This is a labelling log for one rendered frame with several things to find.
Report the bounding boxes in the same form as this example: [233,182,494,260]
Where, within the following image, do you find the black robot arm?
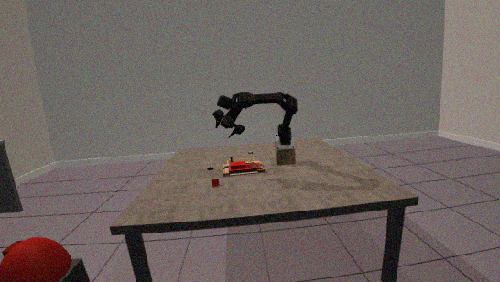
[217,92,298,145]

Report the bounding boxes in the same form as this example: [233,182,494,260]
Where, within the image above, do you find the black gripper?
[212,109,245,137]

